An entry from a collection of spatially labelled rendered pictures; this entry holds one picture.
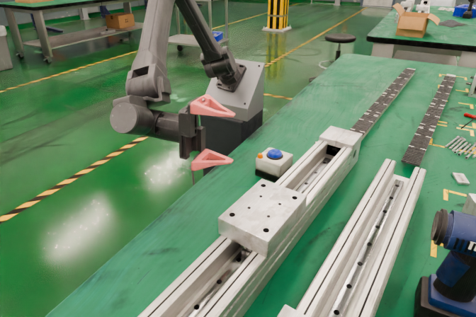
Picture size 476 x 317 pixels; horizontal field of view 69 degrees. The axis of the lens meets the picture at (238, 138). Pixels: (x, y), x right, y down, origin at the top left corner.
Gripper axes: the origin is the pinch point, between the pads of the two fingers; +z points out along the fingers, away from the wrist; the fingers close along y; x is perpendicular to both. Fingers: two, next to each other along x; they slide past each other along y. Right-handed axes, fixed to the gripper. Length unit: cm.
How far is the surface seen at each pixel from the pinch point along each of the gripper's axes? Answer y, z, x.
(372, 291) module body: -17.0, 29.5, -10.1
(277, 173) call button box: -20.1, 4.8, 25.5
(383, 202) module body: -18.7, 31.9, 20.8
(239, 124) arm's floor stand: -22, -19, 60
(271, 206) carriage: -12.7, 9.7, -0.6
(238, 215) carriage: -13.1, 4.4, -5.2
